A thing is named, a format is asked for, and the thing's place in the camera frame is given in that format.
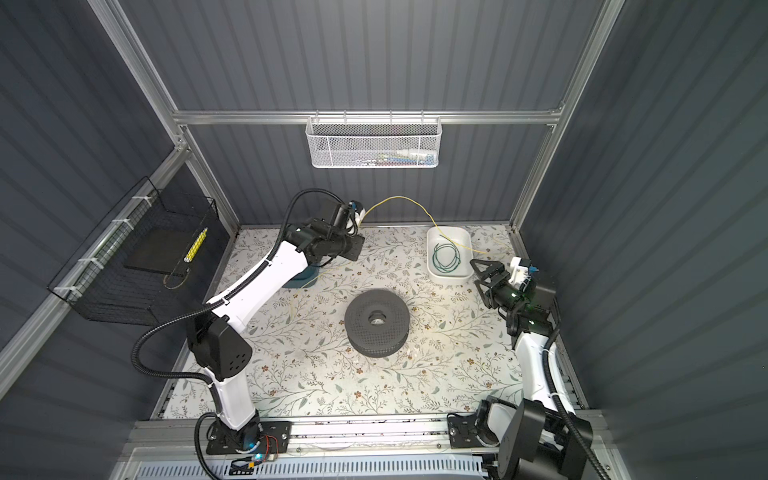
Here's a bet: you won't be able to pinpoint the green cable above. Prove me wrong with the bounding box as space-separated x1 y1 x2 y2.
432 241 463 276

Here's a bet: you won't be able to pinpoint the yellow cable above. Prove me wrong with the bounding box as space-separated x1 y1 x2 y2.
359 196 499 258

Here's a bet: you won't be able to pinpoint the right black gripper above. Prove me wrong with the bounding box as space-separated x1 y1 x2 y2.
472 260 526 316

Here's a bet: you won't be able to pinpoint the teal plastic tray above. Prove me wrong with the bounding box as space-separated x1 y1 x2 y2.
283 266 320 289

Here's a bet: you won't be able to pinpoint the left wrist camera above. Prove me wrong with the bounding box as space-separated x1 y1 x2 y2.
345 200 366 235

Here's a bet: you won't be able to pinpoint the black wire basket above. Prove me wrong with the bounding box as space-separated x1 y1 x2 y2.
48 182 228 326

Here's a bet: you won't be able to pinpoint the white wire mesh basket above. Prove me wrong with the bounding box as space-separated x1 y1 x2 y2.
305 119 443 169

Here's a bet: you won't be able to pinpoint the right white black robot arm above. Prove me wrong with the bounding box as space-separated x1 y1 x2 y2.
447 257 609 479

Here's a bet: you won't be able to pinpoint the grey perforated cable spool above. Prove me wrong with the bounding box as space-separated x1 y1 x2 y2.
344 289 410 358

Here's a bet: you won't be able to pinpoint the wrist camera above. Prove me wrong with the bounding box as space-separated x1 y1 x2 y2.
345 200 366 235
509 256 538 289

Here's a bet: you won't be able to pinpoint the yellow marker in basket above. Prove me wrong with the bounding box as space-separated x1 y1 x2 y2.
183 227 208 264

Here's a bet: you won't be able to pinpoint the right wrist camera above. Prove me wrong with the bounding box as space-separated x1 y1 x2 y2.
509 256 538 289

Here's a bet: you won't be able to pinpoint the items in white basket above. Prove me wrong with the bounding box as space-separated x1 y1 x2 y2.
350 148 439 167

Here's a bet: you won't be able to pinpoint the floral table mat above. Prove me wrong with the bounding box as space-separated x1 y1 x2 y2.
161 224 541 420

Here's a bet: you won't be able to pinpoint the white plastic tray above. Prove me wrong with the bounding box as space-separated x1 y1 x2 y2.
426 226 474 286

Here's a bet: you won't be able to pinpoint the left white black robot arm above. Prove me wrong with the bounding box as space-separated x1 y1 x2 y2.
131 188 366 455

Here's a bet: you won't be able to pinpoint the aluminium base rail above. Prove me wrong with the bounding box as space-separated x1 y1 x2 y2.
125 413 607 463

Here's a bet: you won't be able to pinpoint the black pad in basket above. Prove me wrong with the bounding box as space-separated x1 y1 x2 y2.
124 228 193 276

